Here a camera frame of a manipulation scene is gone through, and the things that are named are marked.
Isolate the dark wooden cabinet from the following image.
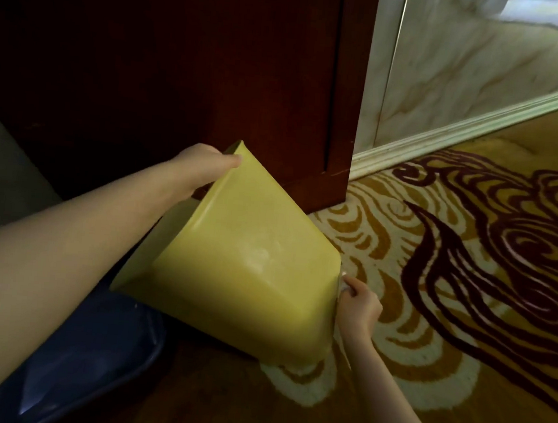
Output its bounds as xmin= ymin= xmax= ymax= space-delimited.
xmin=0 ymin=0 xmax=381 ymax=227

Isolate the person's left hand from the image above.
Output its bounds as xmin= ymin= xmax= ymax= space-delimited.
xmin=170 ymin=141 xmax=244 ymax=200

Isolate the yellow plastic waste bin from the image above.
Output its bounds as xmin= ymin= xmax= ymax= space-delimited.
xmin=104 ymin=129 xmax=353 ymax=371

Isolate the person's left forearm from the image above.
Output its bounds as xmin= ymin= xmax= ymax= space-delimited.
xmin=0 ymin=138 xmax=203 ymax=423

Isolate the white baseboard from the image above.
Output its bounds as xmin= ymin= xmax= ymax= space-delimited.
xmin=348 ymin=57 xmax=558 ymax=199

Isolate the person's right hand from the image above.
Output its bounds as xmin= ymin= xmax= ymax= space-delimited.
xmin=334 ymin=275 xmax=386 ymax=349

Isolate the white cleaning cloth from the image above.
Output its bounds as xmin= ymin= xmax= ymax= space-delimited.
xmin=337 ymin=271 xmax=358 ymax=299

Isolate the person's right forearm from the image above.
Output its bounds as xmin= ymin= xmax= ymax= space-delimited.
xmin=334 ymin=332 xmax=464 ymax=423

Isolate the dark blue plastic bin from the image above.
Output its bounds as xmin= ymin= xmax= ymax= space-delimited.
xmin=0 ymin=243 xmax=174 ymax=423

